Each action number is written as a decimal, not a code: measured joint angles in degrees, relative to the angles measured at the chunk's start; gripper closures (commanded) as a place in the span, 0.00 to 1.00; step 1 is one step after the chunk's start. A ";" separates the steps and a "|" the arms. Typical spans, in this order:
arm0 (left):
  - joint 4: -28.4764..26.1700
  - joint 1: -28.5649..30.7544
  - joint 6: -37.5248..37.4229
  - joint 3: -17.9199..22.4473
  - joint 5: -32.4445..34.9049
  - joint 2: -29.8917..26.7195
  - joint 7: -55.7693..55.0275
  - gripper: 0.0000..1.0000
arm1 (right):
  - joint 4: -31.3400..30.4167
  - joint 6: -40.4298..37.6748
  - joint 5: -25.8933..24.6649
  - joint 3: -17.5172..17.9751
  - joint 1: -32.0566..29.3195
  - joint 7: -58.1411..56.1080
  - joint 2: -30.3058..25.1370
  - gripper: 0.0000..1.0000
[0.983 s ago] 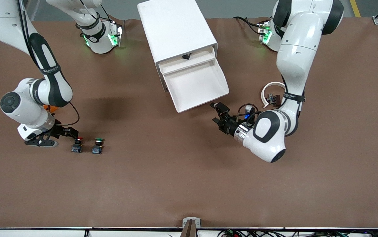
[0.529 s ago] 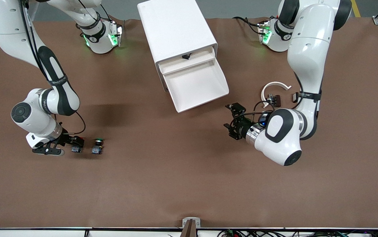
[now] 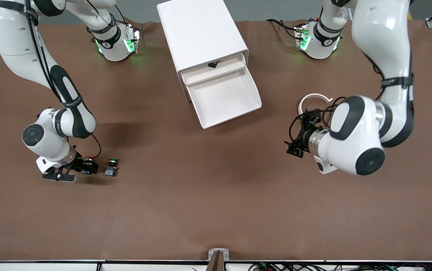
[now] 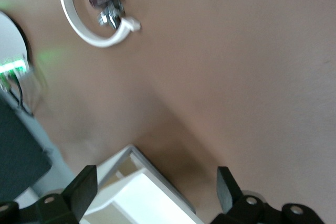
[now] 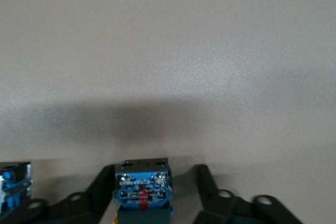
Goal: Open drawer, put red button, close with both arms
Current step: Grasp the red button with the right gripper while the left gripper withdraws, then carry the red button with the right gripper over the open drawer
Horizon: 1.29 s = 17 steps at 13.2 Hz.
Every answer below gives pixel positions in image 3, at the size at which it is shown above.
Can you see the green push button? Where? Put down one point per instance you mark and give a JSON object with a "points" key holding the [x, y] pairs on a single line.
{"points": [[111, 171]]}

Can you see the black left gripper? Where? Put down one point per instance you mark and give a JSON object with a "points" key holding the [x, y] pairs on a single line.
{"points": [[303, 136]]}

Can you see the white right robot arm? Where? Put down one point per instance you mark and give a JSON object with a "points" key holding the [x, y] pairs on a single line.
{"points": [[8, 37]]}

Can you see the brown bar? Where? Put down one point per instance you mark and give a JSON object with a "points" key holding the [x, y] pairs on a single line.
{"points": [[217, 263]]}

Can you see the red push button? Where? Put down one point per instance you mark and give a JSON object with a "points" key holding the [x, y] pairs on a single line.
{"points": [[89, 156]]}

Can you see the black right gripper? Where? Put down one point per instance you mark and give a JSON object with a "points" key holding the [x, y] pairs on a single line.
{"points": [[84, 164]]}

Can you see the white drawer cabinet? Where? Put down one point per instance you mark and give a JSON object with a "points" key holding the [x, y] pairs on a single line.
{"points": [[200, 30]]}

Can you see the grey mount bracket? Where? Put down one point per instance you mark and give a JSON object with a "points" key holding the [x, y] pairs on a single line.
{"points": [[211, 256]]}

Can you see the white plastic drawer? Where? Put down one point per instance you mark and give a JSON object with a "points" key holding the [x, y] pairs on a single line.
{"points": [[208, 75], [223, 98]]}

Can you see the brown table cover mat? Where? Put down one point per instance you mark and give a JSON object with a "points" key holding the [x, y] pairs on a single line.
{"points": [[216, 188]]}

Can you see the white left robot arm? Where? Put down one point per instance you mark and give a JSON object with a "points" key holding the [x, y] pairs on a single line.
{"points": [[381, 37]]}

